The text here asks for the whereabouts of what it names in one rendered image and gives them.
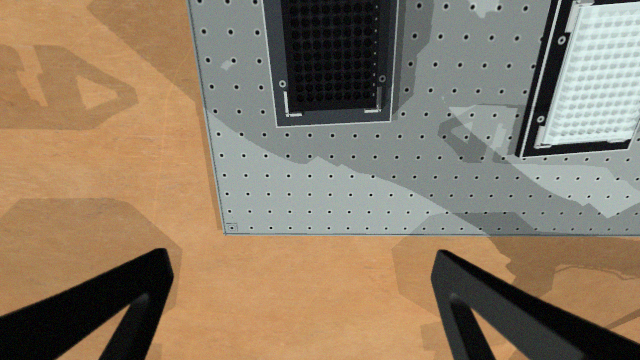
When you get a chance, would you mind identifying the clear well plate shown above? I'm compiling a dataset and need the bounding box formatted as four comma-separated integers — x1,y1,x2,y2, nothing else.
541,2,640,145

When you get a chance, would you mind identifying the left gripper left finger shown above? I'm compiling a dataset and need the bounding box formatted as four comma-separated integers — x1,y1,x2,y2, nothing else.
0,248,174,360

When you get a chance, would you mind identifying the black well plate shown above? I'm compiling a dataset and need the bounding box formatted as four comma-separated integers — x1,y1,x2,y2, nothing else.
281,0,381,112

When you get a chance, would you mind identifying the grey flat base plate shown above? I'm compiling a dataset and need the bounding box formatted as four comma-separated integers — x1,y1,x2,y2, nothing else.
186,0,640,237

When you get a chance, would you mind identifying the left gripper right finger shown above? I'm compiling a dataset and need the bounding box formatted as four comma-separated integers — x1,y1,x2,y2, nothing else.
431,249,640,360

